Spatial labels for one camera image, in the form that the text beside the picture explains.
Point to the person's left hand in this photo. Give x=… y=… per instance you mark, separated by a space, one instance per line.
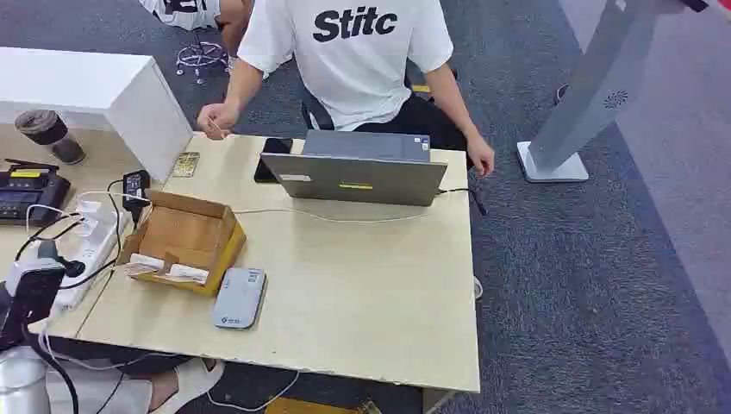
x=481 y=155

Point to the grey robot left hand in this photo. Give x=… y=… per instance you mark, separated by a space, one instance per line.
x=28 y=303

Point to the person's right hand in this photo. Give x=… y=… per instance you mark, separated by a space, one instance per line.
x=218 y=120

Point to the thin pale card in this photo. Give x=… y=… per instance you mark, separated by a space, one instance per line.
x=216 y=126

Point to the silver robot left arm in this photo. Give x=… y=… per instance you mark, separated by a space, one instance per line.
x=17 y=383

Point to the gold patterned card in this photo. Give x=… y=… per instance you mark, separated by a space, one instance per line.
x=185 y=164

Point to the chrome chair base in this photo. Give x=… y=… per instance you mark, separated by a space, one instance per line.
x=200 y=56

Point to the black phone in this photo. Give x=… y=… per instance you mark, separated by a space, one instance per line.
x=268 y=166

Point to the white power strip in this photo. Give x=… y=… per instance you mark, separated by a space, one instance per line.
x=94 y=245

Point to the black desk terminal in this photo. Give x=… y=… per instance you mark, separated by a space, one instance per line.
x=28 y=194

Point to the black power adapter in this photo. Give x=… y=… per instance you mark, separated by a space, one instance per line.
x=136 y=191

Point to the person with white printed shirt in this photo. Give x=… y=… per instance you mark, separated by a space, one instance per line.
x=188 y=11

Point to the wooden card box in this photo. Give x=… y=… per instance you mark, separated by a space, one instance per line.
x=185 y=234

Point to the white card stack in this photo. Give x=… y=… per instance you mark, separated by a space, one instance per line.
x=145 y=264
x=189 y=274

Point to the grey laptop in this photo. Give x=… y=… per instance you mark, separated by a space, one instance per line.
x=360 y=180

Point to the grey floor stand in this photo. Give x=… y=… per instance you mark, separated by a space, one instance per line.
x=588 y=85

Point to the white cabinet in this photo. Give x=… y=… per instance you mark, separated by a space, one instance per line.
x=85 y=85

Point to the person in white shirt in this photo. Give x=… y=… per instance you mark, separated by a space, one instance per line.
x=354 y=63

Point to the dark lidded cup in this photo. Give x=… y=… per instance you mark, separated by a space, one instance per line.
x=48 y=134

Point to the person's foot in white shoe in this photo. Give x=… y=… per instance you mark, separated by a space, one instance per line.
x=191 y=383

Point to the yellow box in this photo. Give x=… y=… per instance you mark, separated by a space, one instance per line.
x=314 y=407

